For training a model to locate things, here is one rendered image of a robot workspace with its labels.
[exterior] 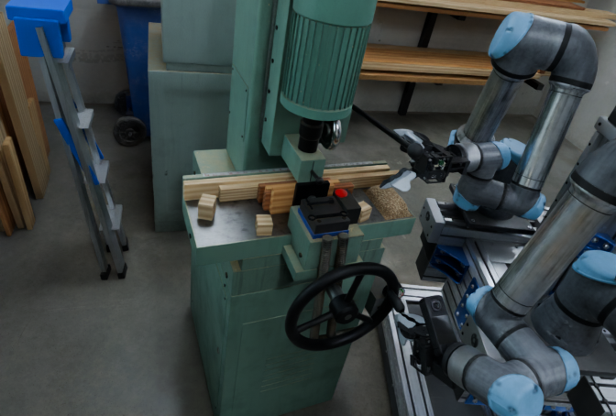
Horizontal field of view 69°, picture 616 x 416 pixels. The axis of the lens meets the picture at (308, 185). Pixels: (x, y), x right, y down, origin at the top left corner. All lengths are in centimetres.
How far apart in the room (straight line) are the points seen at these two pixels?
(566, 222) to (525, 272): 12
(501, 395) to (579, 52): 77
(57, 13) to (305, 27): 91
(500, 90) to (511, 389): 76
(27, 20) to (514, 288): 151
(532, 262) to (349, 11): 58
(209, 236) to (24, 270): 141
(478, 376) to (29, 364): 161
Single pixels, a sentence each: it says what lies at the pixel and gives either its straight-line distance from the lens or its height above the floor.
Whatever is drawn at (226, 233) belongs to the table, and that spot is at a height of 90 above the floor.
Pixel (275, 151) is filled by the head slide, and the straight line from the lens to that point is 124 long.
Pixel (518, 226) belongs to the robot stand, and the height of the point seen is 82.
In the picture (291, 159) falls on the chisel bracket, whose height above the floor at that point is 100.
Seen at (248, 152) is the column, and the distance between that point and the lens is 133.
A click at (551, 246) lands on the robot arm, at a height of 117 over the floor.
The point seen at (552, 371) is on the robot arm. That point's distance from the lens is 93.
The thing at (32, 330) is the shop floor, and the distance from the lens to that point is 213.
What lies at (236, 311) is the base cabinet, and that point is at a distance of 124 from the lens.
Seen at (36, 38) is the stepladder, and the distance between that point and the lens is 169.
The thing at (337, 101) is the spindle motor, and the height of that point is 122.
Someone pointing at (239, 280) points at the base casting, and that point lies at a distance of 115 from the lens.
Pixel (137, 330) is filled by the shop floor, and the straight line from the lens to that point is 204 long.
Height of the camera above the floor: 162
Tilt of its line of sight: 34 degrees down
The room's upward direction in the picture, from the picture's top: 11 degrees clockwise
